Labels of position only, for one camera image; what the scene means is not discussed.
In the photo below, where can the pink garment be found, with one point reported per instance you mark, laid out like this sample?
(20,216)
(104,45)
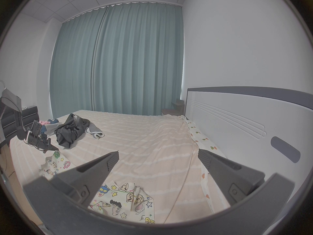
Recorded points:
(44,123)

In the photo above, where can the white printed pillow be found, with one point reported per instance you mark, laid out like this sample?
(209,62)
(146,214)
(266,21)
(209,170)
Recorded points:
(203,138)

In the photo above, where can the grey bedside table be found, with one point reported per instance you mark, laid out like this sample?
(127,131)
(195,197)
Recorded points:
(171,111)

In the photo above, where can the black cabinet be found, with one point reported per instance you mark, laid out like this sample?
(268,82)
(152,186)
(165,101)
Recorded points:
(30,111)

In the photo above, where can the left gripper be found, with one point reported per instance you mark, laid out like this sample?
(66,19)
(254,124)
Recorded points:
(38,143)

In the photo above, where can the bed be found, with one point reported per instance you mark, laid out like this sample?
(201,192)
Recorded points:
(151,141)

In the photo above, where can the blue-green curtain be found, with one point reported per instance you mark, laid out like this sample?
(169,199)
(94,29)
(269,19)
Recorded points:
(141,57)
(73,65)

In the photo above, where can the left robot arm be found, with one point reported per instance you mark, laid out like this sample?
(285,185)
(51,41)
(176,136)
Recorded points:
(12,99)

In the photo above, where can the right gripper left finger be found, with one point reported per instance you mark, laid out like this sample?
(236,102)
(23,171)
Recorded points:
(90,177)

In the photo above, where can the grey garment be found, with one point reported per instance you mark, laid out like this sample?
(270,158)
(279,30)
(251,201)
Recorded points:
(95,131)

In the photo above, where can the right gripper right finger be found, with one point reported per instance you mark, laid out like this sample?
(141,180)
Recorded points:
(229,175)

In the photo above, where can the white and blue sweater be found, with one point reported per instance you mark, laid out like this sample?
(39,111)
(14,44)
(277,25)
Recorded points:
(52,126)

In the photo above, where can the white printed pyjama top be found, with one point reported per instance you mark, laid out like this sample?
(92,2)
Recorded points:
(117,194)

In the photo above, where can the black garment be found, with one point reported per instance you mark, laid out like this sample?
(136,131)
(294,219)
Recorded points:
(68,133)

